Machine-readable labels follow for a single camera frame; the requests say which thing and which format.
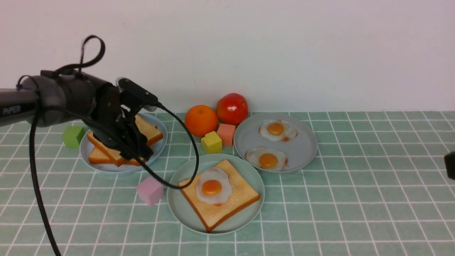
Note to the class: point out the toast slice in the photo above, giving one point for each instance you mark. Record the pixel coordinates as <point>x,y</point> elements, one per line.
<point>211,216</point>
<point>156,137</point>
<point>109,156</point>

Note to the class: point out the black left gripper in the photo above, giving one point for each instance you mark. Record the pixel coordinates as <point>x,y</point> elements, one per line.
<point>110,115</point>

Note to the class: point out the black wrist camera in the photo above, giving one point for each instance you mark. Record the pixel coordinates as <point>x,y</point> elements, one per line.
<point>139,94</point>

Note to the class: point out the green foam cube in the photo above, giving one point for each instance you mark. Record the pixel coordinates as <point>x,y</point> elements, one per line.
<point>72,136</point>

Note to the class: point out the red tomato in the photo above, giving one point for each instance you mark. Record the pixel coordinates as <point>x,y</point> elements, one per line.
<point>232,109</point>

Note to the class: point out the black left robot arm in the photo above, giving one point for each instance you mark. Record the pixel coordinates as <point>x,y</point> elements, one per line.
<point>69,97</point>

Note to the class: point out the fried egg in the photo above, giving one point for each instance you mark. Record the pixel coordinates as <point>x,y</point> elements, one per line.
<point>277,131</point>
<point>267,158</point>
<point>214,187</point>

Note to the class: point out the grey egg plate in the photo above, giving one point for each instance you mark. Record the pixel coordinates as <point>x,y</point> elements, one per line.
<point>300,151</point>

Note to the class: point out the black right gripper tip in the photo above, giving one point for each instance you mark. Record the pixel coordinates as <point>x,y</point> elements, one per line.
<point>449,160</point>

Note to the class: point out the orange fruit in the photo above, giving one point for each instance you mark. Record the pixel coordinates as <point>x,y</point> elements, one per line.
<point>200,120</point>

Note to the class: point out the teal centre plate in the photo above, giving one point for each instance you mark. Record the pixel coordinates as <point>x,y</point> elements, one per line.
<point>186,215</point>

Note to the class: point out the yellow foam cube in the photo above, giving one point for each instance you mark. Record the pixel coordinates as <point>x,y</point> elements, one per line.
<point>212,143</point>

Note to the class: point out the light blue bread plate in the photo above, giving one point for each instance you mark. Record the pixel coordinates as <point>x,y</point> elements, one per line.
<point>86,147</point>

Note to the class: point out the pink foam cube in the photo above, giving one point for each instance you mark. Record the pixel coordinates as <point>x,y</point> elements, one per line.
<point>150,191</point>

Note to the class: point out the salmon foam cube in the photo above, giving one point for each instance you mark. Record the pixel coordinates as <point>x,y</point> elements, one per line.
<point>226,133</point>

